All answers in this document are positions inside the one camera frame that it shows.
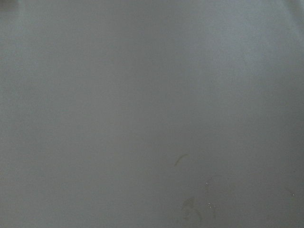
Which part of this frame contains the brown table mat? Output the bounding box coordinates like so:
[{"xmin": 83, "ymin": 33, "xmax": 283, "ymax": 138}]
[{"xmin": 0, "ymin": 0, "xmax": 304, "ymax": 228}]

